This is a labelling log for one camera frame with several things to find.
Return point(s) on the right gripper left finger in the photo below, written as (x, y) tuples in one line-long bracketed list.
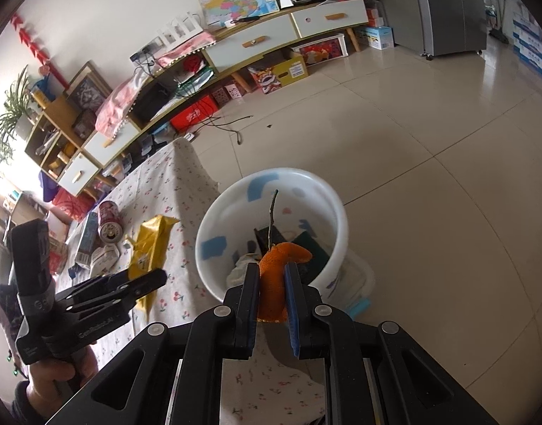
[(171, 375)]

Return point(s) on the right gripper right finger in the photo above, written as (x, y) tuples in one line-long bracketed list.
[(373, 374)]

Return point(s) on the red milk drink can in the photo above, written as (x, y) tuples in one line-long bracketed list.
[(110, 228)]

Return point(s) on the orange peel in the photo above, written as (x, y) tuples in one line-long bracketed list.
[(272, 295)]

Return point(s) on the yellow snack wrapper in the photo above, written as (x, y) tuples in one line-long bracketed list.
[(148, 250)]

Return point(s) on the green scouring pad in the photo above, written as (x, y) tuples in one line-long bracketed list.
[(310, 270)]

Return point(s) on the left hand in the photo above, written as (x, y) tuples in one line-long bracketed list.
[(42, 392)]

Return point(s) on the blue milk carton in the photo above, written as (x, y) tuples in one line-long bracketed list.
[(87, 241)]

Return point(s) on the white paper packet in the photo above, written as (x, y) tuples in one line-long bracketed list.
[(103, 259)]

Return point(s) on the wooden shelf unit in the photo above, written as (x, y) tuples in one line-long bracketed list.
[(53, 141)]

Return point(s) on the cherry print tablecloth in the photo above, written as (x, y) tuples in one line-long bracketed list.
[(173, 183)]

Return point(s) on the potted green plant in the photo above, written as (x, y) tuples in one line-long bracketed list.
[(17, 105)]

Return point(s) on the pink cloth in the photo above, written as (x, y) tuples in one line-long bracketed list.
[(111, 116)]

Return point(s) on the framed picture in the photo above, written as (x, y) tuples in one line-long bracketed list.
[(88, 89)]

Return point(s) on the red gift box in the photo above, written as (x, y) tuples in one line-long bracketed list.
[(194, 114)]

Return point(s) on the long white TV cabinet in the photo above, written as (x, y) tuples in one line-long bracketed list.
[(234, 49)]

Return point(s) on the yellow cardboard box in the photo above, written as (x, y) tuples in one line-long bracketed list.
[(277, 70)]

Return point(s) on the red printed box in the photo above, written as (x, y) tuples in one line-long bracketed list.
[(322, 50)]

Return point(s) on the blue white carton box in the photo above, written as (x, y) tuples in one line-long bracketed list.
[(379, 38)]

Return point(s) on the stacked blue white boxes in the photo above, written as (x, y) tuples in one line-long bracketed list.
[(527, 37)]

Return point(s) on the grey refrigerator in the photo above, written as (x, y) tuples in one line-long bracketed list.
[(436, 28)]

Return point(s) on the colourful map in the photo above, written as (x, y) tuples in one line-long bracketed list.
[(218, 13)]

